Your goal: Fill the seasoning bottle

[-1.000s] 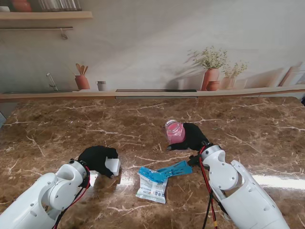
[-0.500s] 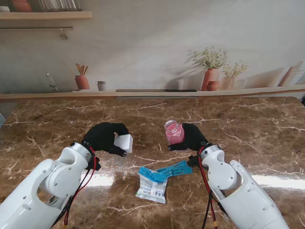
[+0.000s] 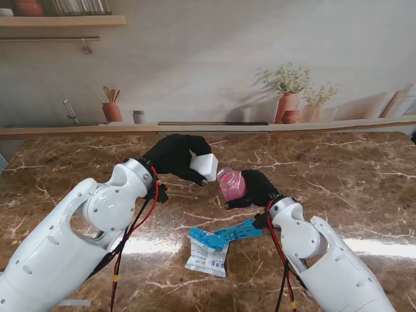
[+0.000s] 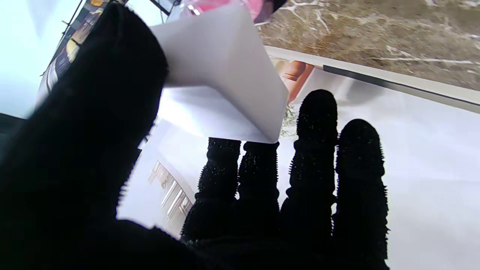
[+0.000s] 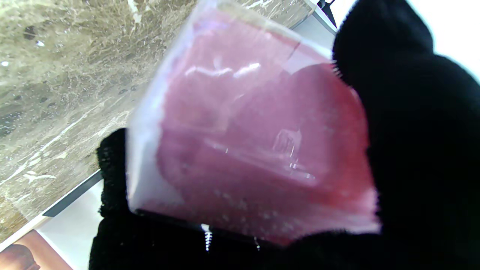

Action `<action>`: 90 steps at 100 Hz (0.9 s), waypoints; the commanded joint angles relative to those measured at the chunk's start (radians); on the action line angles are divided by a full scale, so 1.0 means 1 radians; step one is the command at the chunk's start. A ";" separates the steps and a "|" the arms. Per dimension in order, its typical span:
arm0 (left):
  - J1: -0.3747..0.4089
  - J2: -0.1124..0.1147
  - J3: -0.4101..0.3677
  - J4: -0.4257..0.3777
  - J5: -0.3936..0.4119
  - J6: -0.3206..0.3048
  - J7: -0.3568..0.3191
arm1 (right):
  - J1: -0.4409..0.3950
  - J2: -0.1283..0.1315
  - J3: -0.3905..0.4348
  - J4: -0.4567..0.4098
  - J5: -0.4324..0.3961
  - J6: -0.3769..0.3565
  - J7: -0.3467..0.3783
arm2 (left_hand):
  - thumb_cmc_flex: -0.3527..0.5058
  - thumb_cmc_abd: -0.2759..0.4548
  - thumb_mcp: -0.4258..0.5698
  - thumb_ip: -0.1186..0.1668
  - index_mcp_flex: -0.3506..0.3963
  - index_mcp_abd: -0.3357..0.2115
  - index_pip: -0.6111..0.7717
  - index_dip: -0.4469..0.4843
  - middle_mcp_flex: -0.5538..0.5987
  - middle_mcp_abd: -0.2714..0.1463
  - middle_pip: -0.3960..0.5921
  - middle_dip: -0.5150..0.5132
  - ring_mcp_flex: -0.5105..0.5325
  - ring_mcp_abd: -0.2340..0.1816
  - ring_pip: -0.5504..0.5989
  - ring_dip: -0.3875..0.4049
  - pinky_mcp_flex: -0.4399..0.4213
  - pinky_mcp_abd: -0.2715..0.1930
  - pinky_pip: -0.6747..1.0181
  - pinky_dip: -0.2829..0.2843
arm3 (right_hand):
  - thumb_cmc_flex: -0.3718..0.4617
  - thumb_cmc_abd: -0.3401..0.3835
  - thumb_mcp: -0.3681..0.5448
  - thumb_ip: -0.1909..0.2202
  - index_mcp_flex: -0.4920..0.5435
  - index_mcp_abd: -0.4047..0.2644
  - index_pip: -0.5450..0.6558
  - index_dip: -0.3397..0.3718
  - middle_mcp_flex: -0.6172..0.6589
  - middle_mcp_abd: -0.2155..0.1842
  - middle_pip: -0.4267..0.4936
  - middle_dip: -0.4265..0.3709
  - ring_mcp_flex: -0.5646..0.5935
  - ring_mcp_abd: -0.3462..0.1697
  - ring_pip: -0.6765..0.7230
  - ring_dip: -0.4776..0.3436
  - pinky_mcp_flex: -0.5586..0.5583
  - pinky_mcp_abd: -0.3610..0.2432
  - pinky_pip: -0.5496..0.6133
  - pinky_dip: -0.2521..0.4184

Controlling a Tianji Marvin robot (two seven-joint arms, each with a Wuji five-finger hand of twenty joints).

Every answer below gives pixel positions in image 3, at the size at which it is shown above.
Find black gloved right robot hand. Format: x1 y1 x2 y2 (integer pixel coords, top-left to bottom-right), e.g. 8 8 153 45
223 168 280 210

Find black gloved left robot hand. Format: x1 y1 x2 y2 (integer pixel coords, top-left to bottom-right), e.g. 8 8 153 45
139 133 212 187

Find clear bottle with pink seasoning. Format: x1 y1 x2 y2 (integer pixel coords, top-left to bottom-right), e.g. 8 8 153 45
216 166 248 202

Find white square bottle cap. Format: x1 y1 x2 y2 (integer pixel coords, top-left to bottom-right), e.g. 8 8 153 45
189 153 219 183

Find blue plastic bag clip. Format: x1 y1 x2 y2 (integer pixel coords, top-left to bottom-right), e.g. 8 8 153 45
213 218 265 243

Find white blue printed salt bag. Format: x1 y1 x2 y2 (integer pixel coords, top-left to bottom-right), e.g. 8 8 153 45
184 227 231 279

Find printed kitchen backdrop banner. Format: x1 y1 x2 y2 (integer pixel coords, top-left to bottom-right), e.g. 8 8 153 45
0 0 416 141

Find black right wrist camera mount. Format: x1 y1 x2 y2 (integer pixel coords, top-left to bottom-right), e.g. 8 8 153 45
253 213 272 230

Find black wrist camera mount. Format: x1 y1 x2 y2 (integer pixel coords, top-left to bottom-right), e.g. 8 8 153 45
152 183 169 205
253 213 272 230

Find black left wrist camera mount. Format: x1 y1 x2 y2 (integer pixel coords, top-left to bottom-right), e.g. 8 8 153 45
152 183 169 205

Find red black right arm cables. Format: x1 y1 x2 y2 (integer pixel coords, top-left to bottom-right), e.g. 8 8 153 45
265 200 309 312

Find red black arm cables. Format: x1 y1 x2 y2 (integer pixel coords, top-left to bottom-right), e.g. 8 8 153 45
265 200 309 312
84 165 162 312

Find red black left arm cables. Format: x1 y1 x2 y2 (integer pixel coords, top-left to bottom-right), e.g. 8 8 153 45
84 165 162 312

